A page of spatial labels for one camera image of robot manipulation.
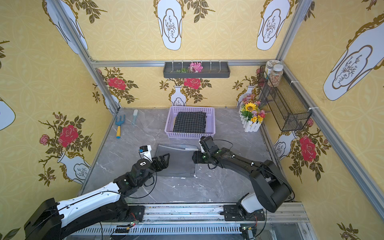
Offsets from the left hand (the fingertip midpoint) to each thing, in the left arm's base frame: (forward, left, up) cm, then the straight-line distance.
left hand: (159, 154), depth 83 cm
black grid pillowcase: (+28, -17, -7) cm, 34 cm away
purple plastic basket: (+26, -32, -11) cm, 43 cm away
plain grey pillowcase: (-1, -11, -11) cm, 16 cm away
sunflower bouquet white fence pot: (+23, -56, +5) cm, 61 cm away
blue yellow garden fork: (+27, +34, -12) cm, 45 cm away
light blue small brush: (+40, +26, -13) cm, 49 cm away
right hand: (+2, -22, -6) cm, 23 cm away
